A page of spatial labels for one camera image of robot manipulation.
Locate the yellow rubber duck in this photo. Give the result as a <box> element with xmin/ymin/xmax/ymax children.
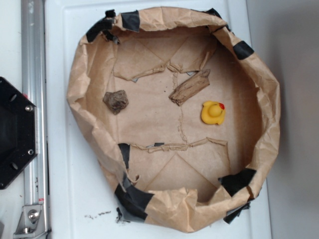
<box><xmin>201</xmin><ymin>101</ymin><xmax>226</xmax><ymax>125</ymax></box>

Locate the dark brown rock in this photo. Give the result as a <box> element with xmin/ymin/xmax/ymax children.
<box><xmin>103</xmin><ymin>90</ymin><xmax>129</xmax><ymax>115</ymax></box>

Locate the crumpled brown paper piece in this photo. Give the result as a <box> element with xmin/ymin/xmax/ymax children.
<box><xmin>169</xmin><ymin>69</ymin><xmax>210</xmax><ymax>106</ymax></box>

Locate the brown paper bag enclosure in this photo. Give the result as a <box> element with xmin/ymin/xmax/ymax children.
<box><xmin>67</xmin><ymin>7</ymin><xmax>280</xmax><ymax>233</ymax></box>

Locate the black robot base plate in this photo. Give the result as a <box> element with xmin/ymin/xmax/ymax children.
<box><xmin>0</xmin><ymin>77</ymin><xmax>37</xmax><ymax>190</ymax></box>

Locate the metal corner bracket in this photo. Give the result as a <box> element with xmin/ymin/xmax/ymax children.
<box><xmin>13</xmin><ymin>204</ymin><xmax>45</xmax><ymax>239</ymax></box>

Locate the aluminium extrusion rail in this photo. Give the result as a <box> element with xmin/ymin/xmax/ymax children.
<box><xmin>21</xmin><ymin>0</ymin><xmax>51</xmax><ymax>239</ymax></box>

